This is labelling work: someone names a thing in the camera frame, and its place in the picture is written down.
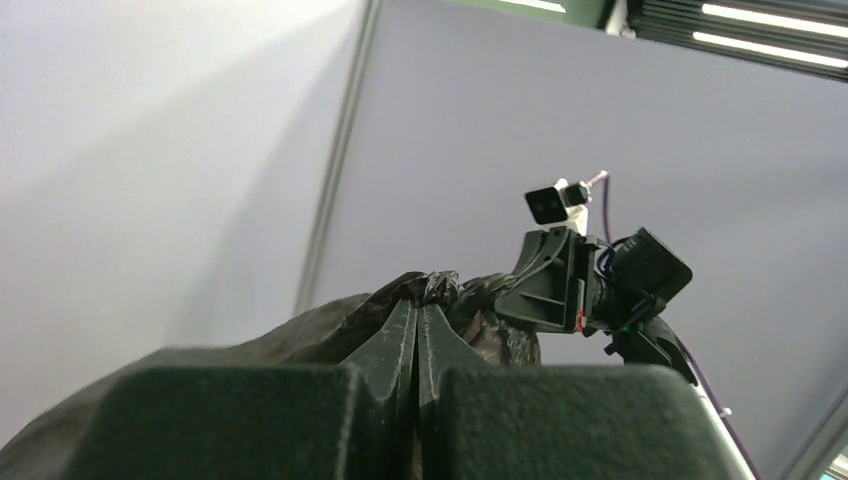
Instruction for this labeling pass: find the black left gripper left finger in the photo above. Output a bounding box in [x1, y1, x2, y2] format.
[66, 301, 417, 479]

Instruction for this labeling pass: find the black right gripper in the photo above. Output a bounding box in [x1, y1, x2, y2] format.
[494, 227, 636, 334]

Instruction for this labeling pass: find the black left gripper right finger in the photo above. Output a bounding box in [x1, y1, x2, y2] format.
[418, 305, 752, 479]

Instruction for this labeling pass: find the black trash bag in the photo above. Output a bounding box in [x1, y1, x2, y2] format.
[1, 271, 541, 479]

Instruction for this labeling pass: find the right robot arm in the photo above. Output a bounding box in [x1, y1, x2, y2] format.
[494, 227, 756, 479]

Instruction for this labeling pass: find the left aluminium frame post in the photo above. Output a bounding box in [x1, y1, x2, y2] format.
[292, 0, 383, 314]

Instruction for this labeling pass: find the aluminium frame post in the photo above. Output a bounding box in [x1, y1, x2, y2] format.
[781, 387, 847, 480]
[292, 0, 383, 314]

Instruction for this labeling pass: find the right aluminium frame post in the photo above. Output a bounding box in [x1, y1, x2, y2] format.
[781, 387, 847, 480]

